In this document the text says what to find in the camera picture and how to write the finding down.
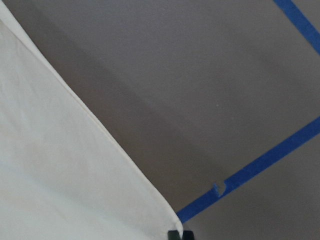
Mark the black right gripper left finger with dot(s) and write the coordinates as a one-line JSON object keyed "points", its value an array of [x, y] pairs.
{"points": [[173, 235]]}

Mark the cream printed long-sleeve shirt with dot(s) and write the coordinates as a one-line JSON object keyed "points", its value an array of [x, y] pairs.
{"points": [[62, 174]]}

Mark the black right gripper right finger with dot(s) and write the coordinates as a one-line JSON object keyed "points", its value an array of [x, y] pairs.
{"points": [[188, 235]]}

